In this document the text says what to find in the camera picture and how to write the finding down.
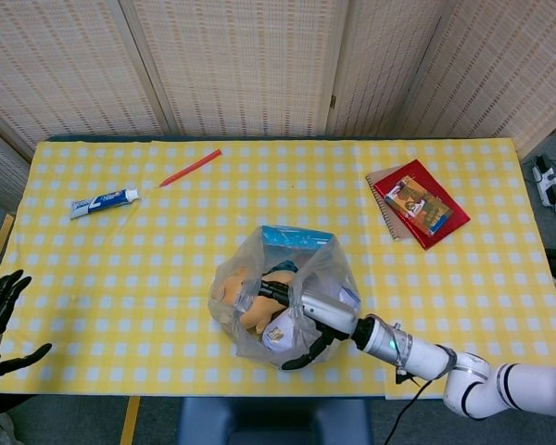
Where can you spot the white power strip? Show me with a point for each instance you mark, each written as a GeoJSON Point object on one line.
{"type": "Point", "coordinates": [547, 183]}

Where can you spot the orange printed card box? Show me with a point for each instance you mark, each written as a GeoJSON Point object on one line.
{"type": "Point", "coordinates": [419, 206]}

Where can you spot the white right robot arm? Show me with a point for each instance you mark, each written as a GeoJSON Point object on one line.
{"type": "Point", "coordinates": [445, 357]}

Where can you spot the blue white toothpaste tube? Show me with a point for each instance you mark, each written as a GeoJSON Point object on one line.
{"type": "Point", "coordinates": [102, 202]}

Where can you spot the woven folding screen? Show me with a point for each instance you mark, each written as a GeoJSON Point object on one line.
{"type": "Point", "coordinates": [241, 65]}

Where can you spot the yellow plush toy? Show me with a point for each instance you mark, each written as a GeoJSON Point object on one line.
{"type": "Point", "coordinates": [257, 315]}

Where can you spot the dark blue chair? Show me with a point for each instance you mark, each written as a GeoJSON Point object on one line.
{"type": "Point", "coordinates": [273, 422]}

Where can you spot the yellow checkered tablecloth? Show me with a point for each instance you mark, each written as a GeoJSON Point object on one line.
{"type": "Point", "coordinates": [120, 278]}

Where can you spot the blue cookie packet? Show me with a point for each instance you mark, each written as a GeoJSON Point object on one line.
{"type": "Point", "coordinates": [285, 266]}

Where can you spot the light blue flat box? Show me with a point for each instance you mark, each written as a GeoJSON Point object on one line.
{"type": "Point", "coordinates": [292, 236]}

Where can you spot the brown spiral notebook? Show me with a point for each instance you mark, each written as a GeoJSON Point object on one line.
{"type": "Point", "coordinates": [389, 218]}

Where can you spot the orange red pen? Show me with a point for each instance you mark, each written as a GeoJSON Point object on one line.
{"type": "Point", "coordinates": [190, 169]}

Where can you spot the red book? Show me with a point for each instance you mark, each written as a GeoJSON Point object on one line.
{"type": "Point", "coordinates": [449, 225]}

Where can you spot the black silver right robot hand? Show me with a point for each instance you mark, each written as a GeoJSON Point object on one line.
{"type": "Point", "coordinates": [326, 313]}

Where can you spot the white pouch with blue logo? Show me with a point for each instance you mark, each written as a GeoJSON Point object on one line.
{"type": "Point", "coordinates": [280, 331]}

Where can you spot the transparent plastic bag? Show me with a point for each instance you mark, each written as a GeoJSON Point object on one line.
{"type": "Point", "coordinates": [324, 264]}

